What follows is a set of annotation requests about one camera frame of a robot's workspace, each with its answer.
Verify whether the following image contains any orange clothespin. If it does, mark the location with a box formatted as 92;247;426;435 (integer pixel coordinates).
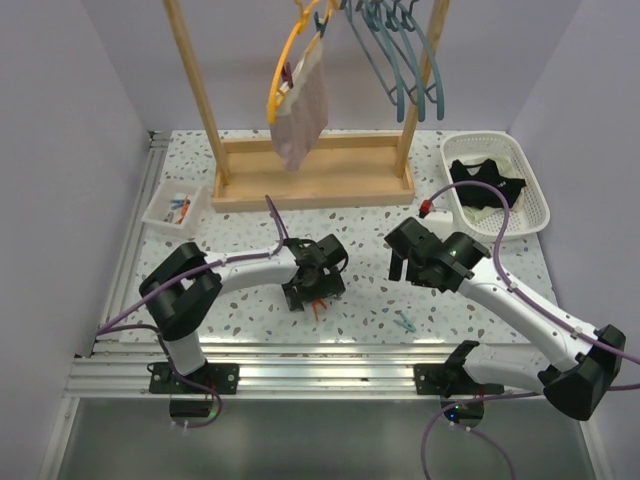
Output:
311;298;328;321

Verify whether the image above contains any light teal clothespin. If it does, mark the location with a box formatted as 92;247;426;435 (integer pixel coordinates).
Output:
394;312;416;333

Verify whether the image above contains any black underwear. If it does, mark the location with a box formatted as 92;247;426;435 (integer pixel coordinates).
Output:
448;158;529;211

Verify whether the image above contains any teal hanger with clips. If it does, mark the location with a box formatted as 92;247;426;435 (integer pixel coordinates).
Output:
339;0;406;122

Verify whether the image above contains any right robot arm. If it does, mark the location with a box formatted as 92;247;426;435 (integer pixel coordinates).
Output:
385;218;626;421

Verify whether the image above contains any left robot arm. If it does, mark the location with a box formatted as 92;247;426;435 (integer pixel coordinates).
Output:
139;234;349;393

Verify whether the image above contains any pink beige underwear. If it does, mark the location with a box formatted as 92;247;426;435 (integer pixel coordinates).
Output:
270;38;329;172

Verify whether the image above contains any purple clothespin on yellow hanger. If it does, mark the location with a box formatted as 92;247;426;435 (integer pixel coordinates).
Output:
281;62;294;89

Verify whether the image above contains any teal hanger right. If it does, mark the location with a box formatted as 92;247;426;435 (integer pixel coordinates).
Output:
388;1;450;122

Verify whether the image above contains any teal hanger middle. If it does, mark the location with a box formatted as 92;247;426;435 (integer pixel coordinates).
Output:
352;1;433;122

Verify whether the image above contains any yellow plastic hanger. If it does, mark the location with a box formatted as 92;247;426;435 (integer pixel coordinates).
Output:
266;0;339;125

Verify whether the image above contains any wooden clothes rack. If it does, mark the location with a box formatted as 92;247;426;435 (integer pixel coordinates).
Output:
163;1;420;213

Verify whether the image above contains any white plastic basket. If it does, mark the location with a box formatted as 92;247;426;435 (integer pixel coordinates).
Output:
440;131;550;242

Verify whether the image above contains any small white tray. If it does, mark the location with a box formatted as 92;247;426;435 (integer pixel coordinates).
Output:
141;179;209;239

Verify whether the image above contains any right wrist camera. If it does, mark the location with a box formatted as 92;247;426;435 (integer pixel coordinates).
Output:
418;200;454;238

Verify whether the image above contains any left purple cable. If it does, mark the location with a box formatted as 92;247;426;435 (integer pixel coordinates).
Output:
94;194;296;401

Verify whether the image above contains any aluminium rail frame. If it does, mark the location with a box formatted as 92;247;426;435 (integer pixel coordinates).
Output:
37;132;614;480

